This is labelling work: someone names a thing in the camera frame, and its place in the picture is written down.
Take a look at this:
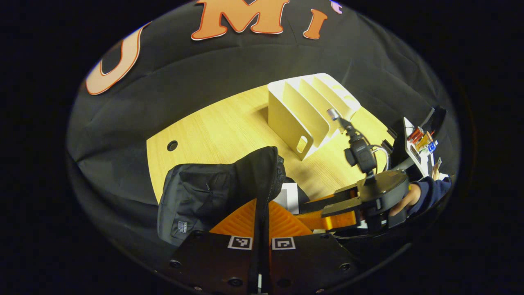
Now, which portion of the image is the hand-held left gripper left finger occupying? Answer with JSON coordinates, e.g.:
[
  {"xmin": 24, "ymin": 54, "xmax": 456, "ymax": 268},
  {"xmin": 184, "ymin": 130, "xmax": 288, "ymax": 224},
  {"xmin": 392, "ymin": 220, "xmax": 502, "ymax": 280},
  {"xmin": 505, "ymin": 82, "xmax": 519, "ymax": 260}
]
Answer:
[{"xmin": 164, "ymin": 198, "xmax": 259, "ymax": 295}]

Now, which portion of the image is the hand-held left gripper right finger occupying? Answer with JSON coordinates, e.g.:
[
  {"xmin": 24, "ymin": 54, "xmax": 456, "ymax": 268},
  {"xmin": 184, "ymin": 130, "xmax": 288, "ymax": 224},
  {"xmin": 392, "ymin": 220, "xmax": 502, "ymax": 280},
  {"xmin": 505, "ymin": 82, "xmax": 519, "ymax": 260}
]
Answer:
[{"xmin": 268, "ymin": 200, "xmax": 361, "ymax": 295}]

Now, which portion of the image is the grey portrait cover book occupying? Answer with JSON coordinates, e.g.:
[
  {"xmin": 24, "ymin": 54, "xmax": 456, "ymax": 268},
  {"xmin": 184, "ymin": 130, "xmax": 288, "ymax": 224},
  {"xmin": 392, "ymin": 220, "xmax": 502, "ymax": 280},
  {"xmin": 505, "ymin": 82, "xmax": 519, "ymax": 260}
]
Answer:
[{"xmin": 273, "ymin": 183, "xmax": 299, "ymax": 216}]

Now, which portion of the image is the black schoolbag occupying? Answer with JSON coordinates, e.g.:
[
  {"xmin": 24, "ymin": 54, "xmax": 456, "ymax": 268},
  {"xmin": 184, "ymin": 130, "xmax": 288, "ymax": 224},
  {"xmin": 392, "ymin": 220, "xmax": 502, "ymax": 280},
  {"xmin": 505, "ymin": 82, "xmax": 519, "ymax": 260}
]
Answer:
[{"xmin": 157, "ymin": 146, "xmax": 309, "ymax": 246}]

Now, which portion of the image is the white bookshelf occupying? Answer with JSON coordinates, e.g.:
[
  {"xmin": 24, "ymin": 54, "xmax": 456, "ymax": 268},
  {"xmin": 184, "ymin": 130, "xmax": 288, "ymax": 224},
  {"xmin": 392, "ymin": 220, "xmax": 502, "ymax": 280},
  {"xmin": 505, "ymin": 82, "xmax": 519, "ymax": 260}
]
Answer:
[{"xmin": 267, "ymin": 73, "xmax": 361, "ymax": 161}]

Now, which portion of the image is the white electronics board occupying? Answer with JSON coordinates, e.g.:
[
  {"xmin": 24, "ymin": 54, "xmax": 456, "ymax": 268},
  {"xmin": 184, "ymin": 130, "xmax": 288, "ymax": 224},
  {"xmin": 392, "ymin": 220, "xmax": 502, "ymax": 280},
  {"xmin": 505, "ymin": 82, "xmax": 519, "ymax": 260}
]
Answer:
[{"xmin": 389, "ymin": 106, "xmax": 447, "ymax": 181}]

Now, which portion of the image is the black backdrop cloth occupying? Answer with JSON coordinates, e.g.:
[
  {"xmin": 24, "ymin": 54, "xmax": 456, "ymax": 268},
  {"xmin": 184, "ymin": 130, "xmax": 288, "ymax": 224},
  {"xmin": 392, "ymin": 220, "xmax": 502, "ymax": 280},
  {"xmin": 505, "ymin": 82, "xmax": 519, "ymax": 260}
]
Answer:
[{"xmin": 65, "ymin": 0, "xmax": 461, "ymax": 267}]

